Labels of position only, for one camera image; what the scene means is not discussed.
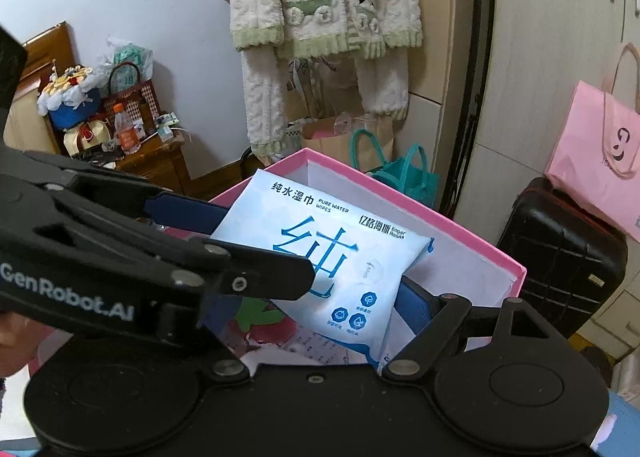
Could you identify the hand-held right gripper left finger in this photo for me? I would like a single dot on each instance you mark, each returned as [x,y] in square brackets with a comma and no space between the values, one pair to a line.
[227,367]

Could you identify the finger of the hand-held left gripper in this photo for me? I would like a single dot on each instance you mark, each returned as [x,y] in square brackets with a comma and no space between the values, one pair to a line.
[185,212]
[260,277]

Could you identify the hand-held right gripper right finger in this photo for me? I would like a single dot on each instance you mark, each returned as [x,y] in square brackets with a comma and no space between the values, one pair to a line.
[415,299]

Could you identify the pink storage box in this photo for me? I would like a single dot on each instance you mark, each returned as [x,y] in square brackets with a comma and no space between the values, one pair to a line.
[450,257]

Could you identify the blue wet wipes pack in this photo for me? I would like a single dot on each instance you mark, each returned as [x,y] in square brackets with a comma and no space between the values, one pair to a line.
[310,217]

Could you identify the person's left hand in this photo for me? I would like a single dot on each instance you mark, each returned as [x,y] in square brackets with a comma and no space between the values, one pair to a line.
[20,342]

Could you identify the wooden nightstand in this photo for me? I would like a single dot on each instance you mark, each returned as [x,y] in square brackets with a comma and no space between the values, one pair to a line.
[160,167]

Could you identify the orange label plastic bottle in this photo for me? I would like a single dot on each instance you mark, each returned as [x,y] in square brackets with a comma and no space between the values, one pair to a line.
[126,132]

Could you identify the teal gift bag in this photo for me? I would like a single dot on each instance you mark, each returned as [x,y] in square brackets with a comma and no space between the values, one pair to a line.
[405,182]

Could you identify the brown woven basket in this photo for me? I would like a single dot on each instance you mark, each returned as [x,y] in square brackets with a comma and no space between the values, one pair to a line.
[145,97]

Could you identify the cream and red trinket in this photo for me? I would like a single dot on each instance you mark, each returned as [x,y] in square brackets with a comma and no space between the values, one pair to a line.
[87,137]

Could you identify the black suitcase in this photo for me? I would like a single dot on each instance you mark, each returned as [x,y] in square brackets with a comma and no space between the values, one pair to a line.
[555,257]

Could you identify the brown paper bag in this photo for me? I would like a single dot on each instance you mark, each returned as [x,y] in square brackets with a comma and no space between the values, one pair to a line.
[325,137]

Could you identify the blue wrapped flower bouquet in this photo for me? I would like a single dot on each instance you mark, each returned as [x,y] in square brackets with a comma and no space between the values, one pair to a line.
[70,97]

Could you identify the clear plastic bag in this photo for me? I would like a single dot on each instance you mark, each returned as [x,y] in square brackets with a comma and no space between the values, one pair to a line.
[132,54]

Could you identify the wooden bed headboard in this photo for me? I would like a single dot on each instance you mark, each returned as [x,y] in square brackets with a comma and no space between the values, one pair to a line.
[45,52]

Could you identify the pink tote bag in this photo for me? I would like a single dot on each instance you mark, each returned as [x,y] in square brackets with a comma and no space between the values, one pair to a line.
[590,162]

